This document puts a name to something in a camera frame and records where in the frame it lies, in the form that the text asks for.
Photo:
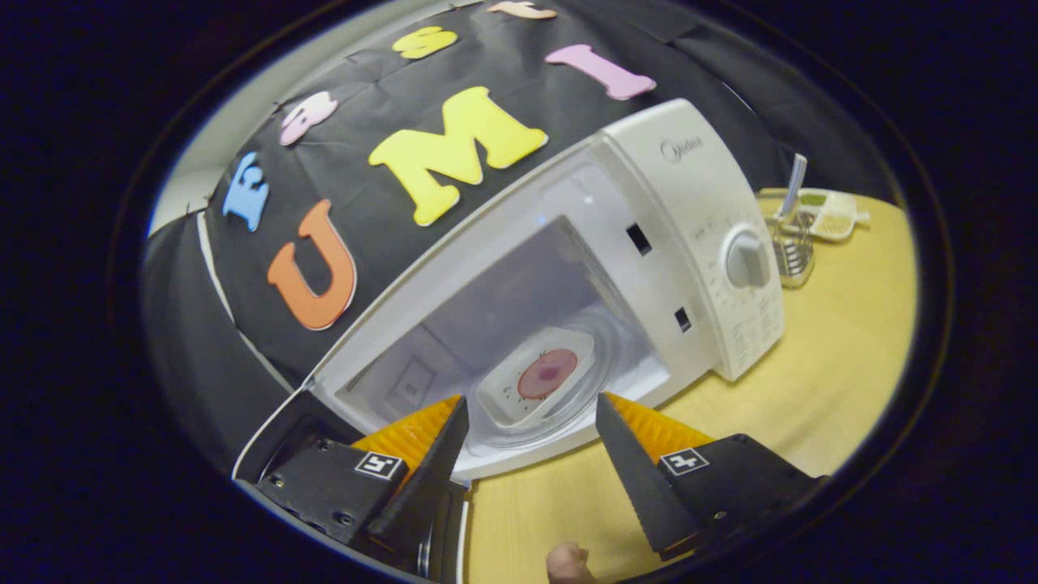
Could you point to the white square plate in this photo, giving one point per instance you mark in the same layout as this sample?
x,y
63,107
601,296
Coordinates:
x,y
499,397

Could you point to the black backdrop cloth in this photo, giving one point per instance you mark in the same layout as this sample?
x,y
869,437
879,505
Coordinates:
x,y
365,211

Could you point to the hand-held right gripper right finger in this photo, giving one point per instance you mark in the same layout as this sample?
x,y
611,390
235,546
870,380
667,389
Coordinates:
x,y
641,487

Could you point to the pink round meat slice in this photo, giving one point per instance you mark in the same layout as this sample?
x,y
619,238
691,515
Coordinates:
x,y
547,375

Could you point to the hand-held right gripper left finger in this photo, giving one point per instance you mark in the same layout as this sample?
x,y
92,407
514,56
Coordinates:
x,y
430,478

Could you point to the white divided bean tray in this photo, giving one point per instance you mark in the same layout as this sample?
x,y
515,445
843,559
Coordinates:
x,y
835,219

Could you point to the white microwave oven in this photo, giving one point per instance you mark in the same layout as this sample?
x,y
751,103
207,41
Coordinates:
x,y
689,211

